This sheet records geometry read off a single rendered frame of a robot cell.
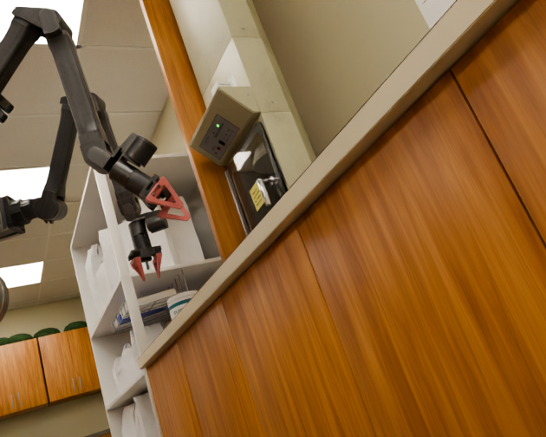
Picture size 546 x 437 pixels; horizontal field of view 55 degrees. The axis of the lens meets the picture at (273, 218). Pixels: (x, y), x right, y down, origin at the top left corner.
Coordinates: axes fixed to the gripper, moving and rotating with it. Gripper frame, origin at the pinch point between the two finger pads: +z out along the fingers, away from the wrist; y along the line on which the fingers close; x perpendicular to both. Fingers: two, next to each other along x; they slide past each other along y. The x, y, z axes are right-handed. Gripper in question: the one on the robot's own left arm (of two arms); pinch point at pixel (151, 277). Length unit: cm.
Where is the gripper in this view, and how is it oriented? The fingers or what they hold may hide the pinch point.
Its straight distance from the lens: 178.4
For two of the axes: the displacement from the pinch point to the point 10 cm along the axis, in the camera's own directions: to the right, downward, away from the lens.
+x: -4.0, 4.5, 8.0
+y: 8.5, -1.4, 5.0
